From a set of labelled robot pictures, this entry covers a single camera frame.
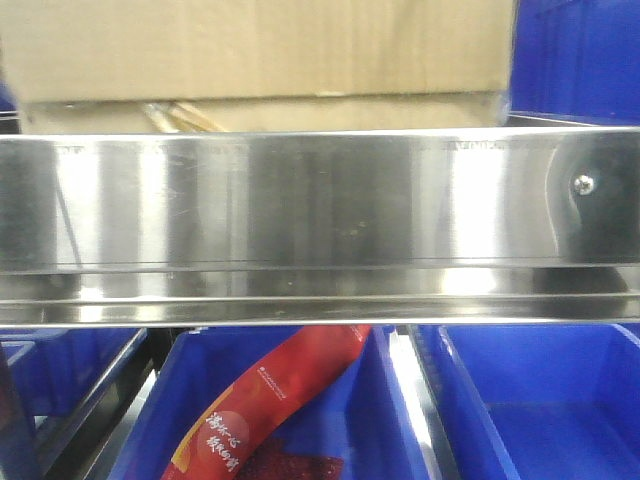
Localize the large brown cardboard box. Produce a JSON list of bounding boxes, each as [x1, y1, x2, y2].
[[1, 1, 518, 134]]

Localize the blue bin lower middle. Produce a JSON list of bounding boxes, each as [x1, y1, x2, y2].
[[108, 326, 441, 479]]

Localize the blue bin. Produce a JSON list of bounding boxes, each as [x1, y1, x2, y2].
[[108, 326, 441, 479], [414, 324, 639, 479], [1, 328, 138, 417], [510, 1, 639, 125]]

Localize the peeling brown packing tape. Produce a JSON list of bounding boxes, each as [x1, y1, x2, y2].
[[141, 101, 227, 134]]

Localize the red snack package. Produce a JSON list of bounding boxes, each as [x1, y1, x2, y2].
[[161, 324, 371, 479]]

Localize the blue bin lower right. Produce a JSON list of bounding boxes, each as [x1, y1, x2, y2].
[[414, 324, 639, 479]]

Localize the blue bin lower left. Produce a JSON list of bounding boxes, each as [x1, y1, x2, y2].
[[1, 328, 138, 417]]

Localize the blue bin upper right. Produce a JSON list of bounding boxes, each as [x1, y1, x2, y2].
[[510, 1, 639, 125]]

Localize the stainless steel shelf rail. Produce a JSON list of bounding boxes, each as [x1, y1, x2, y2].
[[1, 127, 639, 327]]

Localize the silver screw on rail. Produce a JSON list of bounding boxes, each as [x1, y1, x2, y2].
[[573, 173, 598, 196]]

